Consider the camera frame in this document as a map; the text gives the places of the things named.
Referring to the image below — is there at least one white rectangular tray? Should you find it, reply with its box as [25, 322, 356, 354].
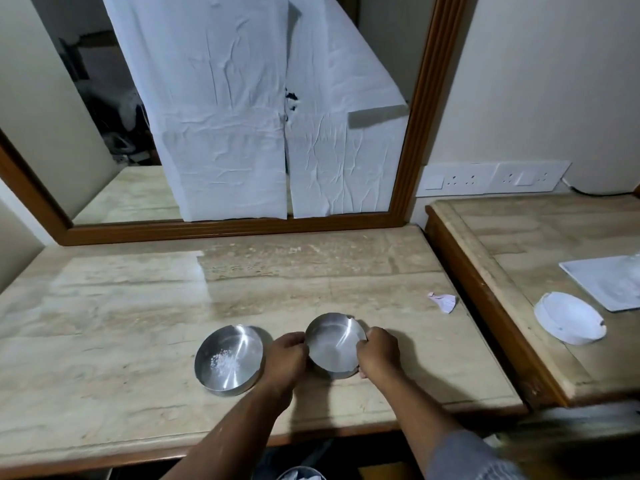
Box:
[559, 254, 640, 313]

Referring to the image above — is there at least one steel bowl with white powder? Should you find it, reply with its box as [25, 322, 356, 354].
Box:
[194, 324, 265, 397]

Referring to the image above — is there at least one white switch socket panel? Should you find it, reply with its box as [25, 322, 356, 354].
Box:
[415, 160, 572, 198]

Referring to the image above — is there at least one crumpled paper scrap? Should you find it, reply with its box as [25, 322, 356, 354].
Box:
[428, 292, 457, 314]

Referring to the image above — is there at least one person's right hand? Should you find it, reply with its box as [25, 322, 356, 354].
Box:
[355, 327, 402, 381]

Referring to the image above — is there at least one person's left hand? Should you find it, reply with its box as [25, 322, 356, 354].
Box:
[262, 332, 310, 395]

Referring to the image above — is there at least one black cable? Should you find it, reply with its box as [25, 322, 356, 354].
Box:
[562, 178, 637, 198]

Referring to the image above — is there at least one person's left forearm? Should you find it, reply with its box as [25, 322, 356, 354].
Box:
[161, 382, 296, 480]

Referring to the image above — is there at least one wooden side table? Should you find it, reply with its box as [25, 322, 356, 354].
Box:
[425, 192, 640, 409]

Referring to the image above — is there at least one white paper sheet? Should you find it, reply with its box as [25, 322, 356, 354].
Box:
[285, 0, 410, 219]
[101, 0, 290, 223]

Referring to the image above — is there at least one white ceramic ashtray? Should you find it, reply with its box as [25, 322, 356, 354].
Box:
[533, 292, 608, 346]

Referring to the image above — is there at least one waste bin with paper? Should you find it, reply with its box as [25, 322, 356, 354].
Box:
[276, 466, 327, 480]

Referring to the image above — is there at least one person's right forearm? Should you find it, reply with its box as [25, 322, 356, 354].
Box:
[367, 367, 528, 480]

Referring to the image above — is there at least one wooden framed mirror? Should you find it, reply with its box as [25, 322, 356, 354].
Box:
[0, 0, 469, 247]

